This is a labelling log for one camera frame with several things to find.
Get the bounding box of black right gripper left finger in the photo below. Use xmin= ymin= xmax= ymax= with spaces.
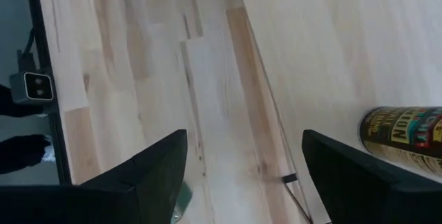
xmin=0 ymin=129 xmax=189 ymax=224

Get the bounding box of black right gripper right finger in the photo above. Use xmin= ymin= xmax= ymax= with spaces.
xmin=302 ymin=129 xmax=442 ymax=224

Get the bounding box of yellow lid spice jar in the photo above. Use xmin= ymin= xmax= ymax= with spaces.
xmin=358 ymin=105 xmax=442 ymax=183

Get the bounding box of person's leg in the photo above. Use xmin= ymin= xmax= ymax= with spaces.
xmin=0 ymin=133 xmax=52 ymax=176

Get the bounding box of grey depth camera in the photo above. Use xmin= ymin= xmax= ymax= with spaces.
xmin=9 ymin=71 xmax=55 ymax=106

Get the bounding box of black camera cable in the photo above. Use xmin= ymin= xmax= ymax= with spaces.
xmin=16 ymin=26 xmax=38 ymax=75

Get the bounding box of black aluminium table frame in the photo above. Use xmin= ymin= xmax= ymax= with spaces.
xmin=23 ymin=0 xmax=73 ymax=186

